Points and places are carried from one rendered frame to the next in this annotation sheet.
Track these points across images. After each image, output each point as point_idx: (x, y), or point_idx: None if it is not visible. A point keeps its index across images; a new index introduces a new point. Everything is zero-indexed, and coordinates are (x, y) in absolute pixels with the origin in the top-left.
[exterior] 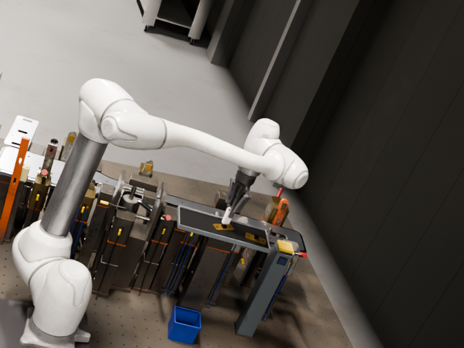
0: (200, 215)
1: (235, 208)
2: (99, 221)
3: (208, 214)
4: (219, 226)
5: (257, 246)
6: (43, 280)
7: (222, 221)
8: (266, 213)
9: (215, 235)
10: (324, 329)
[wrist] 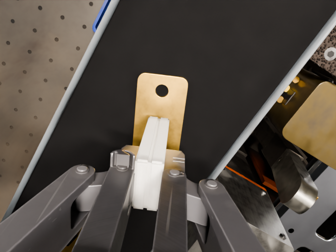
0: (268, 52)
1: (65, 186)
2: None
3: (265, 103)
4: (160, 106)
5: (10, 202)
6: None
7: (160, 121)
8: None
9: (96, 31)
10: None
